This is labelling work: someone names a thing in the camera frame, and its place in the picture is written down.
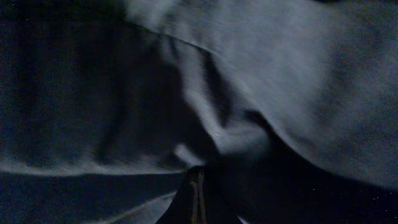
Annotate navy blue shorts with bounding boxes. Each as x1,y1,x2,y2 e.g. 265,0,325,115
1,1,397,223

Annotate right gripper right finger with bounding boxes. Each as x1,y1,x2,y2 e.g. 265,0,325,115
198,168,242,224

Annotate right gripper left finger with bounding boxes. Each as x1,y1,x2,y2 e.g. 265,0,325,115
156,167,199,224

